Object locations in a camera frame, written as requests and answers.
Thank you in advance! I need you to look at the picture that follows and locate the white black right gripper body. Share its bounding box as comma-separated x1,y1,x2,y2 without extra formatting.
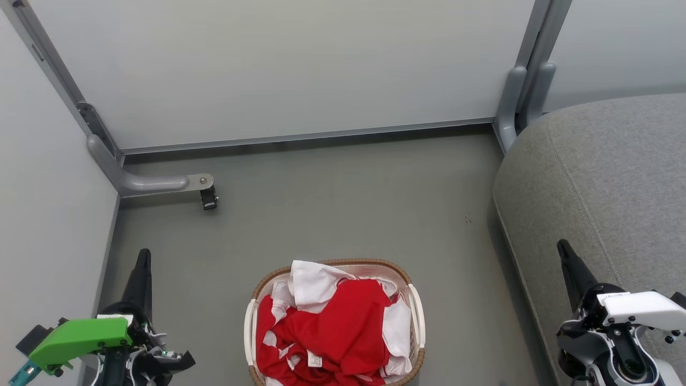
556,283,686,345

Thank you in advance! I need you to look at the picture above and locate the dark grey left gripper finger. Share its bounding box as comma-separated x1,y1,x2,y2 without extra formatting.
121,248,154,323

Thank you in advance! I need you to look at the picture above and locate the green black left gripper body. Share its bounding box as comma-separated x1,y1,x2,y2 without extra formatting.
11,301,196,386

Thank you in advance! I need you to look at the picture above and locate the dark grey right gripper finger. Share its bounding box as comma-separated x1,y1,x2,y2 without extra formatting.
556,239,599,313

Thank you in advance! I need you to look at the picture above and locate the grey fabric sofa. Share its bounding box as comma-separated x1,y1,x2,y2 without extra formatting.
493,94,686,386

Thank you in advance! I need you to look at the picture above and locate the white laundry basket brown rim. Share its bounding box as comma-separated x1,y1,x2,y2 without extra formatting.
244,259,427,386

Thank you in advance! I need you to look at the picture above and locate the white garment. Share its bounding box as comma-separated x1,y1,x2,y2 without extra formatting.
268,261,413,379

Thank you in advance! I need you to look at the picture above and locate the grey double partition post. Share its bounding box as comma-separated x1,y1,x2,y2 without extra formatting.
493,0,573,156

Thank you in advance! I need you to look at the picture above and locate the grey partition bottom rail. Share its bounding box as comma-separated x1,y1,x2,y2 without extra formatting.
121,117,496,157

